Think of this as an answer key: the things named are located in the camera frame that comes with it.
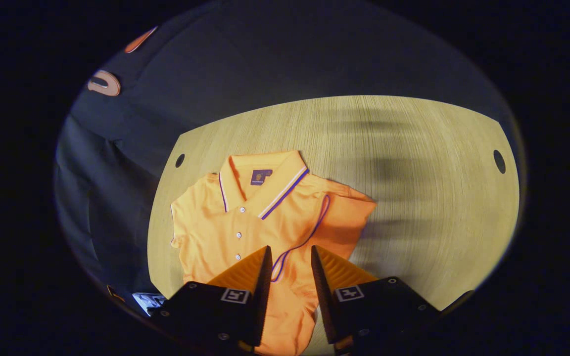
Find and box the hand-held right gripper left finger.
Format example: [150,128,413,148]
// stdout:
[149,246,273,353]

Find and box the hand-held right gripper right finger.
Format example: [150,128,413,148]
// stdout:
[311,245,441,354]

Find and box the orange T-shirt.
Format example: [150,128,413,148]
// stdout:
[170,150,378,356]

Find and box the pale crumpled sheet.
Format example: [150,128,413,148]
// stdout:
[132,292,167,315]

